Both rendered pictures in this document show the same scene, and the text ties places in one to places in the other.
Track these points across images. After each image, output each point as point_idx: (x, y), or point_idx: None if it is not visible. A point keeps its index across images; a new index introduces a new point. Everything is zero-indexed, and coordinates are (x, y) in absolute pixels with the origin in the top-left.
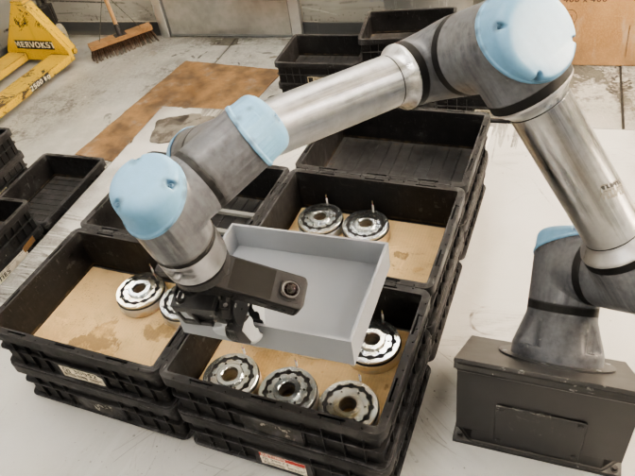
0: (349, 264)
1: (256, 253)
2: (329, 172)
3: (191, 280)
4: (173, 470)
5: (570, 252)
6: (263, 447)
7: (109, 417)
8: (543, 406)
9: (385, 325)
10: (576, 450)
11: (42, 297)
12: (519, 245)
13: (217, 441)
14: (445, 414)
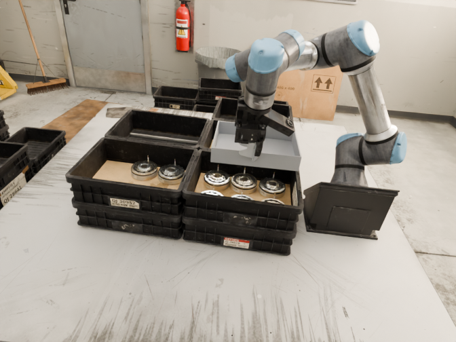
0: (275, 140)
1: (229, 136)
2: (229, 121)
3: (264, 106)
4: (175, 254)
5: (356, 142)
6: (226, 235)
7: (128, 233)
8: (353, 203)
9: (275, 179)
10: (362, 226)
11: (88, 169)
12: (305, 161)
13: (198, 237)
14: (299, 222)
